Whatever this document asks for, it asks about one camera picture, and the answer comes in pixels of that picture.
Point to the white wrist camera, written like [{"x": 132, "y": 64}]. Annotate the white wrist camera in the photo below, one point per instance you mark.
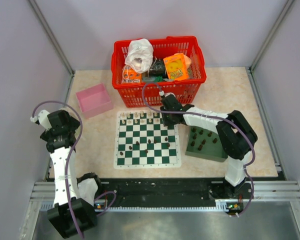
[
  {"x": 41, "y": 119},
  {"x": 166, "y": 94}
]

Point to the green white chess board mat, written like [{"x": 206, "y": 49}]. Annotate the green white chess board mat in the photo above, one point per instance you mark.
[{"x": 132, "y": 126}]

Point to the small orange patterned box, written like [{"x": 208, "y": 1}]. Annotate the small orange patterned box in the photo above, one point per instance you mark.
[{"x": 129, "y": 76}]

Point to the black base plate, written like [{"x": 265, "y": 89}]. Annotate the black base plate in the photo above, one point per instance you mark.
[{"x": 172, "y": 192}]

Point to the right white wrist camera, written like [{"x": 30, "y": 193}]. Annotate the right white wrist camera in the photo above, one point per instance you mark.
[{"x": 166, "y": 94}]

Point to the orange snack box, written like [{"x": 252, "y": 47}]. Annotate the orange snack box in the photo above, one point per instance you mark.
[{"x": 177, "y": 66}]

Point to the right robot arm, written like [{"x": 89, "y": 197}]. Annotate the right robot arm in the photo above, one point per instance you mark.
[{"x": 236, "y": 135}]

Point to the red plastic shopping basket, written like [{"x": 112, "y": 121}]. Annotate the red plastic shopping basket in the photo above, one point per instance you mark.
[{"x": 185, "y": 90}]

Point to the green tray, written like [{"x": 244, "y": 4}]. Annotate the green tray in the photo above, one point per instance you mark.
[{"x": 205, "y": 144}]

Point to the white crumpled plastic bag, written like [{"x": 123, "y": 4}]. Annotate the white crumpled plastic bag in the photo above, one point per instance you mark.
[{"x": 140, "y": 55}]

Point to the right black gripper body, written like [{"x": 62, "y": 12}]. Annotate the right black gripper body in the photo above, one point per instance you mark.
[{"x": 168, "y": 119}]

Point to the pink plastic box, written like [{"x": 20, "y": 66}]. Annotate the pink plastic box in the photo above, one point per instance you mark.
[{"x": 94, "y": 101}]

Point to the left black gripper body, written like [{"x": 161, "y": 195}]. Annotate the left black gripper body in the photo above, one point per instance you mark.
[{"x": 58, "y": 141}]

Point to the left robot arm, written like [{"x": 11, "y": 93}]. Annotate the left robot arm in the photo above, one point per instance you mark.
[{"x": 73, "y": 206}]

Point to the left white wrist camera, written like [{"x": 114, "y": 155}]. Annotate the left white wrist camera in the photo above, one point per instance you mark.
[{"x": 41, "y": 119}]

